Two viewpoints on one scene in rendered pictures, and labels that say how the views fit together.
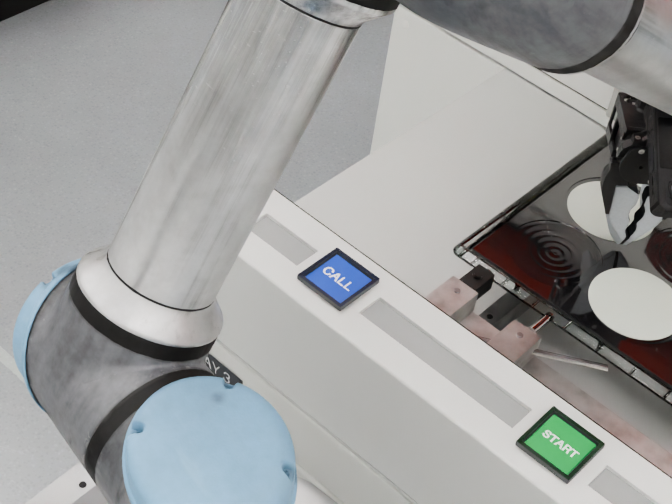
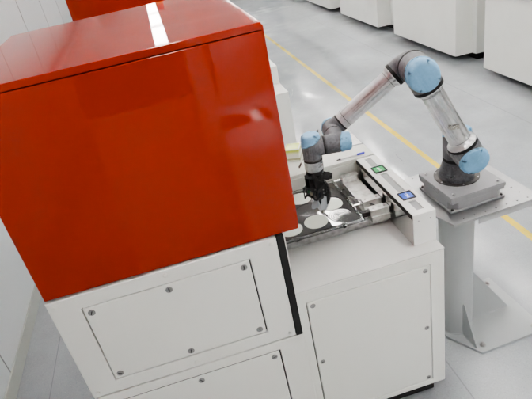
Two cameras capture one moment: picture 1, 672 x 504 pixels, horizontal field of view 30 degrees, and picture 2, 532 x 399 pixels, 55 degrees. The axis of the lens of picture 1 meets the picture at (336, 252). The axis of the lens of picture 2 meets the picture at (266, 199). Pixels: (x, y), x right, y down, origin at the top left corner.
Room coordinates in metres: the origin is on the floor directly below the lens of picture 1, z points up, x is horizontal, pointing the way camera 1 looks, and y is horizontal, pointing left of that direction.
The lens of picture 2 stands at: (2.41, 0.84, 2.05)
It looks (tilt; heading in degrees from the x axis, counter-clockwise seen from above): 30 degrees down; 226
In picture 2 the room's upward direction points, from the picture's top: 12 degrees counter-clockwise
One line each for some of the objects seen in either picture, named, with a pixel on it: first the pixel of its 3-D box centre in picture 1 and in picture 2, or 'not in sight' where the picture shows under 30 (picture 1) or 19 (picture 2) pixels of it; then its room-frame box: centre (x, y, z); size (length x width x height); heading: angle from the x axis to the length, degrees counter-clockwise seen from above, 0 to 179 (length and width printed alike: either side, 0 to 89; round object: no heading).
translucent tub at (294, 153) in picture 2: not in sight; (293, 152); (0.72, -0.65, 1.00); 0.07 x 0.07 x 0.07; 30
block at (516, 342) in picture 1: (501, 357); (370, 200); (0.82, -0.18, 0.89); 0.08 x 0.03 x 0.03; 144
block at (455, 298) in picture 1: (439, 311); (378, 209); (0.87, -0.11, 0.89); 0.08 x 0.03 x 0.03; 144
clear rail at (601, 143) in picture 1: (556, 177); (321, 231); (1.11, -0.23, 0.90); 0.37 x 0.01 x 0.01; 144
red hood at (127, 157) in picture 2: not in sight; (142, 122); (1.55, -0.54, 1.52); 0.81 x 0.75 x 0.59; 54
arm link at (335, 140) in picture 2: not in sight; (336, 141); (0.93, -0.24, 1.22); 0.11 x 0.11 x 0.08; 43
